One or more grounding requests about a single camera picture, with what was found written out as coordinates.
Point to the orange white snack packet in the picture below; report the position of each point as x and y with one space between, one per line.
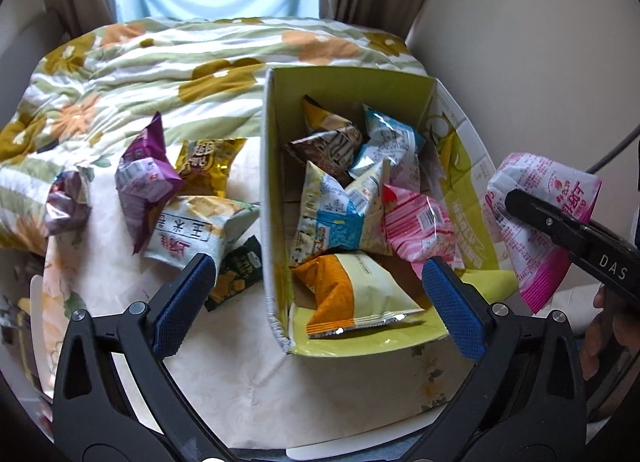
360 297

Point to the pink striped snack packet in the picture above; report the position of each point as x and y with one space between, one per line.
420 227

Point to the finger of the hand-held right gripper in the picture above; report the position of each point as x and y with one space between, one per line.
545 222

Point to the yellow grey snack packet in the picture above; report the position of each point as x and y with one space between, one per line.
322 114

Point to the black green snack packet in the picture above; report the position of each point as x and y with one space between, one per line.
237 272

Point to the purple snack packet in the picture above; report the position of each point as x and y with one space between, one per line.
145 182

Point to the magenta white snack packet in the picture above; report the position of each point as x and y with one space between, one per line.
540 262

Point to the maroon silver snack packet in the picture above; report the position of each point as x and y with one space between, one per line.
67 202

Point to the blue yellow white snack packet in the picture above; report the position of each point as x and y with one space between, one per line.
330 212

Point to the yellow-green cardboard box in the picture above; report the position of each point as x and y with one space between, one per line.
465 202

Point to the brown snack packet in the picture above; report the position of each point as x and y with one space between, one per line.
325 149

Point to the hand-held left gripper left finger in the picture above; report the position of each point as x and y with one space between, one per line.
182 304

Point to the light blue snack packet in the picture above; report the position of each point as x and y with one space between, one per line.
392 142

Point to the person's right hand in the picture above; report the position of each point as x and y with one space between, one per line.
602 347

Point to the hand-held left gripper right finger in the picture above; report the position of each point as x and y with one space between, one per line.
452 307

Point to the golden yellow snack packet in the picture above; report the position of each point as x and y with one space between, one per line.
207 167

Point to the floral quilt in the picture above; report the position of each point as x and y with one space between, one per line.
125 72

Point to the white green snack packet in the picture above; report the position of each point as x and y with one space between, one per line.
195 229

